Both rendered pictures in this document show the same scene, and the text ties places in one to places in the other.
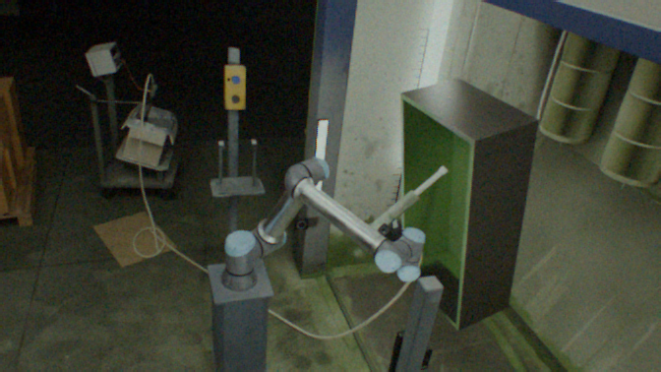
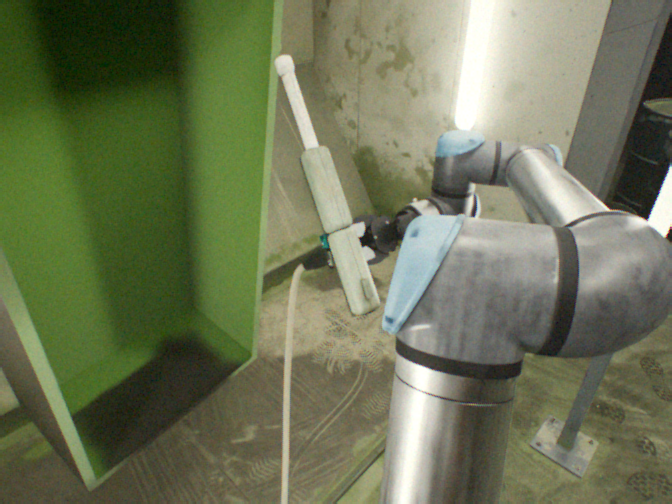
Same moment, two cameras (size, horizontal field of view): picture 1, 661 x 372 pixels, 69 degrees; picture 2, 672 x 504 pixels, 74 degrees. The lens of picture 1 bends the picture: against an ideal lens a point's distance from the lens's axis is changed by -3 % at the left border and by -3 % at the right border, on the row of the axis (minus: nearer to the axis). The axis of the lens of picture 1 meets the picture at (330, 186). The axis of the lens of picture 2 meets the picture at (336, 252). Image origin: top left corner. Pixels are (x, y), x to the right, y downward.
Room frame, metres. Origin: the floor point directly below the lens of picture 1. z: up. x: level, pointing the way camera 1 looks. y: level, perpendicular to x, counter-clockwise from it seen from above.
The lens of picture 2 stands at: (2.25, 0.35, 1.61)
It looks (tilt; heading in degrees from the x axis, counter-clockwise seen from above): 32 degrees down; 245
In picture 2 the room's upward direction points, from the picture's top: straight up
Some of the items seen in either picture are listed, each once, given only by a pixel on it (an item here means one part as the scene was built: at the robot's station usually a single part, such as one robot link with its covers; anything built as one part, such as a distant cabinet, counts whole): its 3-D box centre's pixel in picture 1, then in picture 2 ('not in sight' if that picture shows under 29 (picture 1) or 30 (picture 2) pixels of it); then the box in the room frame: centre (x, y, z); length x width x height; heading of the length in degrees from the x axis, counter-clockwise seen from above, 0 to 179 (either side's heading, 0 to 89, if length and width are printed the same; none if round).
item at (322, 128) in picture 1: (318, 164); not in sight; (2.86, 0.09, 0.96); 0.06 x 0.02 x 0.63; 112
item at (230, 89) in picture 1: (234, 88); not in sight; (2.84, 0.64, 1.42); 0.12 x 0.06 x 0.26; 112
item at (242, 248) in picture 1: (241, 251); not in sight; (2.04, 0.42, 0.83); 0.17 x 0.15 x 0.18; 142
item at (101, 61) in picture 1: (131, 123); not in sight; (3.88, 1.77, 0.64); 0.73 x 0.50 x 1.27; 101
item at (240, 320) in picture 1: (239, 323); not in sight; (2.04, 0.42, 0.32); 0.31 x 0.31 x 0.64; 22
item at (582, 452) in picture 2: not in sight; (564, 444); (0.96, -0.27, 0.01); 0.20 x 0.20 x 0.01; 22
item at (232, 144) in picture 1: (232, 171); not in sight; (2.90, 0.66, 0.82); 0.06 x 0.06 x 1.64; 22
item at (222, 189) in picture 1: (237, 164); not in sight; (2.75, 0.59, 0.95); 0.26 x 0.15 x 0.32; 112
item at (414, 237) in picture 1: (410, 245); (461, 163); (1.64, -0.35, 1.27); 0.12 x 0.09 x 0.12; 142
